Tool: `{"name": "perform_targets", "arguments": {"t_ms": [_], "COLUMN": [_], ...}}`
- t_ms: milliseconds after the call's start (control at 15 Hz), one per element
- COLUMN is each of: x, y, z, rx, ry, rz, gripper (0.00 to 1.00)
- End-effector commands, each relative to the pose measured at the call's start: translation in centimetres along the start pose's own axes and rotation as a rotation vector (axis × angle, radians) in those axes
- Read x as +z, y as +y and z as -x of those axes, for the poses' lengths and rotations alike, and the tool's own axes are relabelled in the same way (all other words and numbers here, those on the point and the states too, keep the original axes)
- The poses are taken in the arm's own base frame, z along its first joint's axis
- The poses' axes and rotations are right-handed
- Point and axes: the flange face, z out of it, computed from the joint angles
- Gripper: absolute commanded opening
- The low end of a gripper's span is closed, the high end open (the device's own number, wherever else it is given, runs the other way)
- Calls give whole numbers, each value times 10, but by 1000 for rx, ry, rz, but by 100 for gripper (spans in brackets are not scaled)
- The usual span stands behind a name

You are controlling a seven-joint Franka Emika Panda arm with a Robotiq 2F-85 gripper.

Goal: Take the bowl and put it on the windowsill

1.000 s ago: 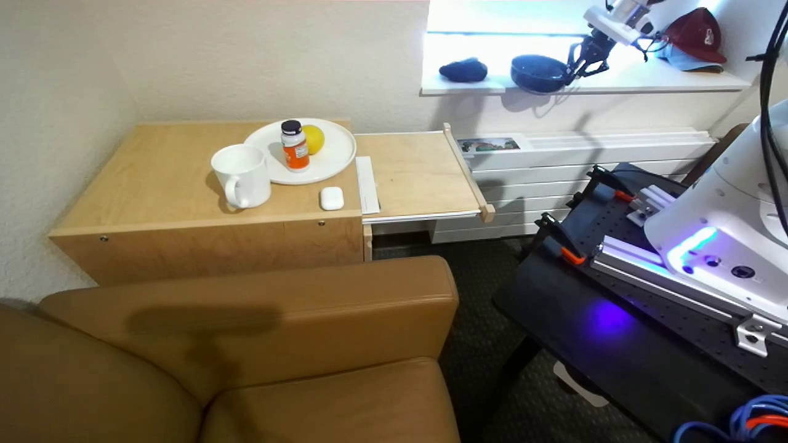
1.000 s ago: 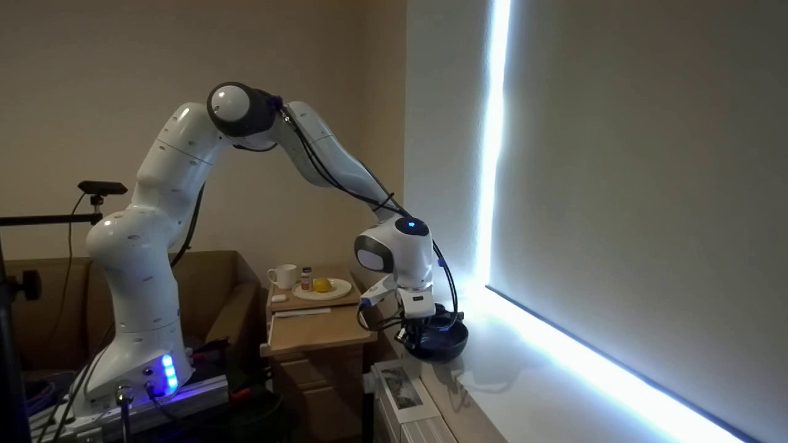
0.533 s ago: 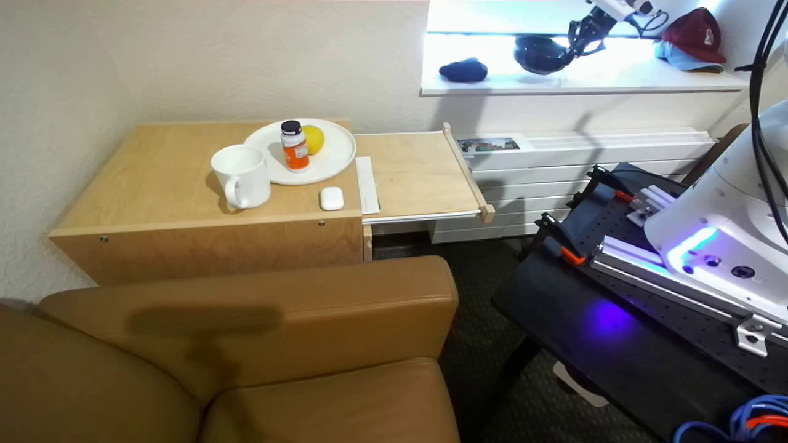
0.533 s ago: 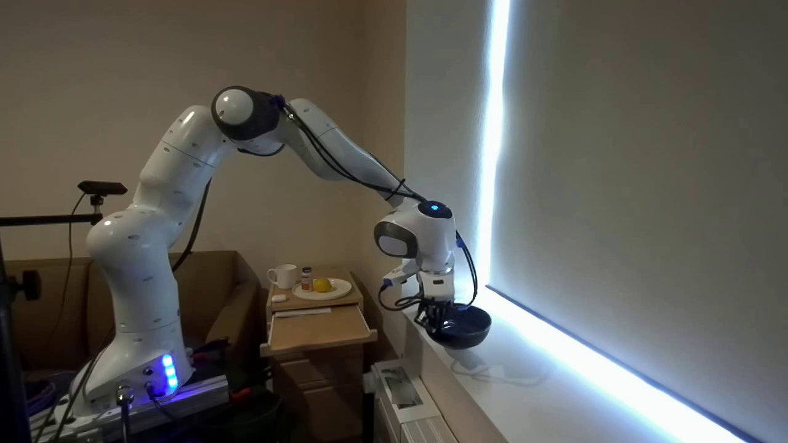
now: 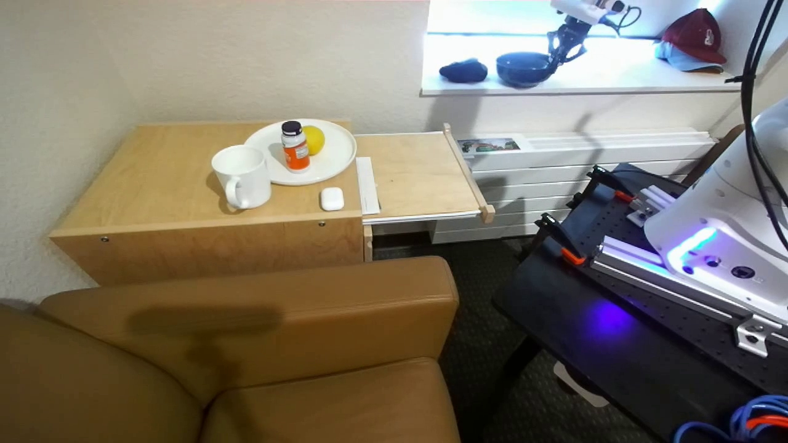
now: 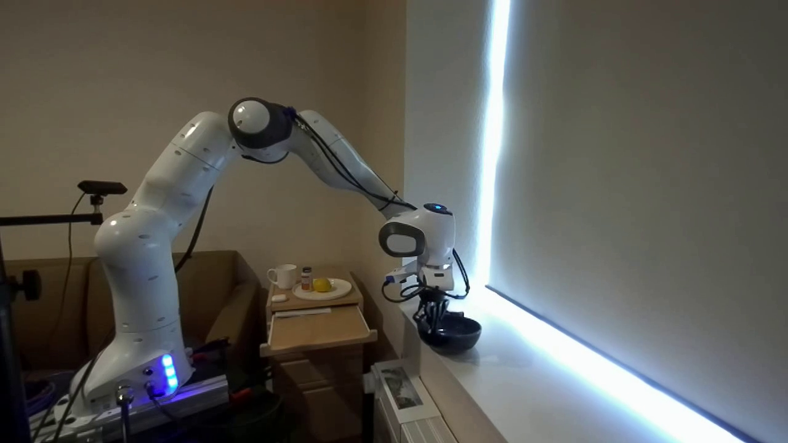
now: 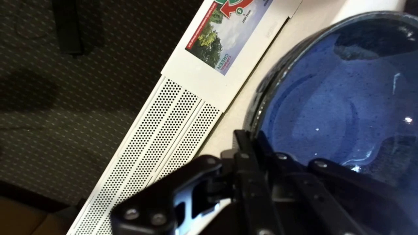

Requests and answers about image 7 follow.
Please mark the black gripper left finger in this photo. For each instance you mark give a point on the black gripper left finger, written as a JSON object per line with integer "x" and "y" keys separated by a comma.
{"x": 174, "y": 187}

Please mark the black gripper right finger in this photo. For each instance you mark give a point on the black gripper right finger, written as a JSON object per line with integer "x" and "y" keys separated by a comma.
{"x": 330, "y": 196}

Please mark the dark blue ceramic bowl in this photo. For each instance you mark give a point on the dark blue ceramic bowl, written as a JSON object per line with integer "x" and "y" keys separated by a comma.
{"x": 347, "y": 95}

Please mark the white slatted radiator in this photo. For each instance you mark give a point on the white slatted radiator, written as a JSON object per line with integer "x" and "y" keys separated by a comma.
{"x": 157, "y": 151}

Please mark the tan upholstered seat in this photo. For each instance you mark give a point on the tan upholstered seat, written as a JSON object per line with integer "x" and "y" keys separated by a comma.
{"x": 30, "y": 217}

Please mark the white carton with green label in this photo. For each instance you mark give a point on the white carton with green label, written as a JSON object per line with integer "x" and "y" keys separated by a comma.
{"x": 226, "y": 39}

